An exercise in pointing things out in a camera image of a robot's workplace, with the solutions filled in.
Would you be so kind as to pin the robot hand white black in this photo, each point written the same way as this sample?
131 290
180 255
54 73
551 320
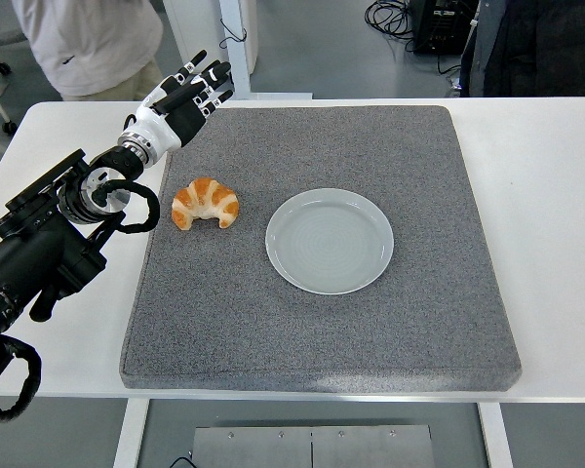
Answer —
158 129

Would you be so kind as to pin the croissant bread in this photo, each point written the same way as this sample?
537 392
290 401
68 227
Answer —
206 197

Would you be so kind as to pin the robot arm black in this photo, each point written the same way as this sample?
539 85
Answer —
44 244

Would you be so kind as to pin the round grey plate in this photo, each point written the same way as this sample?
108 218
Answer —
329 244

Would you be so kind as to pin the grey metal plate with screws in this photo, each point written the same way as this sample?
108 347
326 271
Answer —
312 448

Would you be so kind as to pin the grey speckled mat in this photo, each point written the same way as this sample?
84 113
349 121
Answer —
322 341

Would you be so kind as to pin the black equipment box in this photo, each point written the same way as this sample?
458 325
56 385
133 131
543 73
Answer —
439 29

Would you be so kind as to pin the white table leg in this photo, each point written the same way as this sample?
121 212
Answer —
495 434
129 434

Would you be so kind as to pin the white table post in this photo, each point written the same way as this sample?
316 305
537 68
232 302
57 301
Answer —
234 63

